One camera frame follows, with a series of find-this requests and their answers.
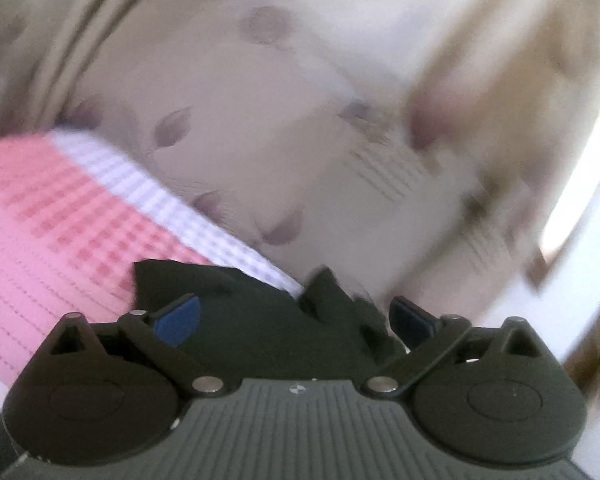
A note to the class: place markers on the pink white checkered bedsheet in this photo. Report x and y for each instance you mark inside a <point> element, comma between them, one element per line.
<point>75,215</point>

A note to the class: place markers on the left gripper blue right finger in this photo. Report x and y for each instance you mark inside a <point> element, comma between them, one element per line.
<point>412,324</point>

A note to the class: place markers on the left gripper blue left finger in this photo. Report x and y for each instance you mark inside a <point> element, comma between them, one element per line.
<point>175,323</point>

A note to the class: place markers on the beige leaf print curtain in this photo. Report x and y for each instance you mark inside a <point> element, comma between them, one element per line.
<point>415,147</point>

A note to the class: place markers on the large black jacket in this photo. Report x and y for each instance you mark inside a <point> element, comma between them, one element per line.
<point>249,329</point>

